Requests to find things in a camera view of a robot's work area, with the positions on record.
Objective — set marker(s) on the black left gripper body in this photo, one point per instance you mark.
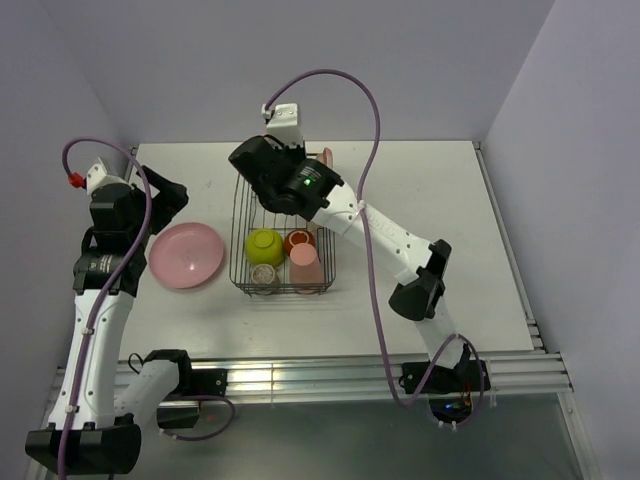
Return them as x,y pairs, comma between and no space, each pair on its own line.
163,207

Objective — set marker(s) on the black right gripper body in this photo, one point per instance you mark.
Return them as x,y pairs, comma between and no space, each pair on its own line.
292,156

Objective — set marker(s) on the pink cream plate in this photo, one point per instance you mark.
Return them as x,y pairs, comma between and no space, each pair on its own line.
326,157

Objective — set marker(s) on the pink plastic plate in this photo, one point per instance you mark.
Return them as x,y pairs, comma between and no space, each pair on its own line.
186,256

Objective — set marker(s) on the orange black mug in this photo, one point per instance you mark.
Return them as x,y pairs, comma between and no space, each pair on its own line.
296,237

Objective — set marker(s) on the lime green bowl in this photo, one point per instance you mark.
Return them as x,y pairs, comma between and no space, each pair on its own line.
264,246

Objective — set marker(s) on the salmon pink cup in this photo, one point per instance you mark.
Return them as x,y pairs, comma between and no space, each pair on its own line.
305,271

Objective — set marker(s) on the speckled ceramic small cup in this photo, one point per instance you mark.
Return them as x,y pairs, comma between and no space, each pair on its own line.
264,279

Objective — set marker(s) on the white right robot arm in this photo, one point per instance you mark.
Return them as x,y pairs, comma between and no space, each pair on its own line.
290,181

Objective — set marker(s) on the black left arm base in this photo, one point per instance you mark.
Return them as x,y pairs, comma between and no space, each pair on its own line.
179,411

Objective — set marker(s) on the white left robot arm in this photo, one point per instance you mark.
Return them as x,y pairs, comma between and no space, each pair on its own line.
91,429

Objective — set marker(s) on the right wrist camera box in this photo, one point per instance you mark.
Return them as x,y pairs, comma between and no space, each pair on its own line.
283,124

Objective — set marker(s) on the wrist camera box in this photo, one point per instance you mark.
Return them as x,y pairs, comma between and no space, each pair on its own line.
98,176
283,124

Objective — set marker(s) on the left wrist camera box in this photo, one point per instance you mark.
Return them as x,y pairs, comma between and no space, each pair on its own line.
98,176

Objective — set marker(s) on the black wire dish rack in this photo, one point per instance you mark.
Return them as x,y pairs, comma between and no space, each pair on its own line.
248,215

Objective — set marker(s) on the aluminium frame rail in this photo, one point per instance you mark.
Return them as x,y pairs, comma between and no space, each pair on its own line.
362,378

